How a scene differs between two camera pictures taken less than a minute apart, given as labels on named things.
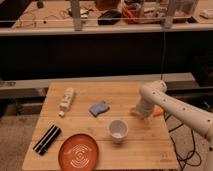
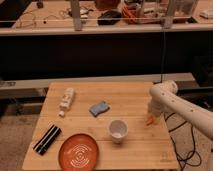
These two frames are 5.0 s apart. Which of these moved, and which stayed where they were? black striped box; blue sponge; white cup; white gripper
Moved: white gripper
Stayed: blue sponge; black striped box; white cup
